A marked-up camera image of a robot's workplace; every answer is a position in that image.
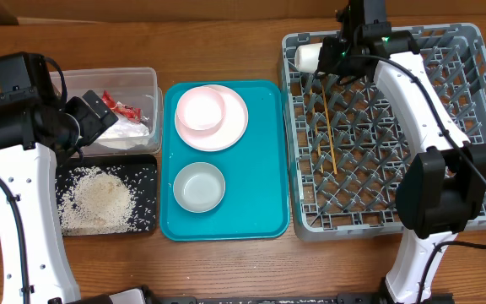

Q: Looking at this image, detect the large pink plate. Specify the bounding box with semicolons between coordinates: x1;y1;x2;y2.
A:
175;84;249;152

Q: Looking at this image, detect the black plastic tray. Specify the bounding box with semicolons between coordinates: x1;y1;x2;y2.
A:
55;154;159;236

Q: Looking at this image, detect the grey plastic dish rack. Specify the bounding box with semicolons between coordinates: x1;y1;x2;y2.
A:
280;23;486;242

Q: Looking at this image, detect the small pink plate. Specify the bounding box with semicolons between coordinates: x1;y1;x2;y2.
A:
175;86;225;132

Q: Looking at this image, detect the teal plastic serving tray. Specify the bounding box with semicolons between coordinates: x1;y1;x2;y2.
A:
159;80;289;242

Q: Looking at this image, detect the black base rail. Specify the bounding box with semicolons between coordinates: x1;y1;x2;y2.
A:
142;285;390;304

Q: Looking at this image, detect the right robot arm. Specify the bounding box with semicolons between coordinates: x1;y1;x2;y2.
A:
312;31;486;303

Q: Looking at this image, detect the grey bowl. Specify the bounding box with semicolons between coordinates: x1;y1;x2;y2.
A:
173;162;226;213

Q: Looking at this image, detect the white cup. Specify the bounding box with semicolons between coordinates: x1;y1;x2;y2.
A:
294;43;322;73

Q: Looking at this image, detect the clear plastic storage bin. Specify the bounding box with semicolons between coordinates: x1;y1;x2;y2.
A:
62;67;164;157

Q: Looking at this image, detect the red snack wrapper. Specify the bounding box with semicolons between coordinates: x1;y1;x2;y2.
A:
101;90;142;123

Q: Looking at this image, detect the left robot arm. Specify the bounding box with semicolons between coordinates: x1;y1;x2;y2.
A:
0;90;117;303

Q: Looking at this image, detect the white rice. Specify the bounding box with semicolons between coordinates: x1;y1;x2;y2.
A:
57;165;156;236

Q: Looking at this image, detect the white napkin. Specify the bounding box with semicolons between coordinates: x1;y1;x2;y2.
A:
95;114;150;149

